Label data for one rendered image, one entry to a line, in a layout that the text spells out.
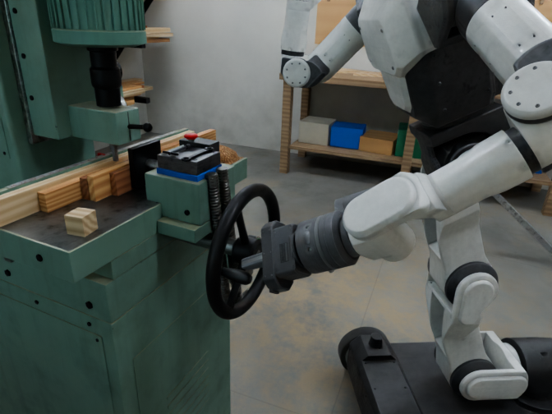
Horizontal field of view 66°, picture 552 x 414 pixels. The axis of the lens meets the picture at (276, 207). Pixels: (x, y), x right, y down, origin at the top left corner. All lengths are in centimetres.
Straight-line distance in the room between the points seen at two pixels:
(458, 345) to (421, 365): 29
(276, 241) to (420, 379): 101
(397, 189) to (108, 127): 62
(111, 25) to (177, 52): 387
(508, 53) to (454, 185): 19
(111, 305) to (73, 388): 31
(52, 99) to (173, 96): 388
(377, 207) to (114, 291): 52
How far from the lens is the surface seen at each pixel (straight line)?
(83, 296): 92
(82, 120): 102
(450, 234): 117
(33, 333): 113
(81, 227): 80
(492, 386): 150
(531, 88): 61
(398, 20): 91
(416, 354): 170
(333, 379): 177
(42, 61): 102
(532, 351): 159
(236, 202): 79
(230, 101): 453
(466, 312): 127
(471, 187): 60
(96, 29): 90
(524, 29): 69
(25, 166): 112
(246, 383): 173
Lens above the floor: 126
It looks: 24 degrees down
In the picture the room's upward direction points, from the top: 2 degrees clockwise
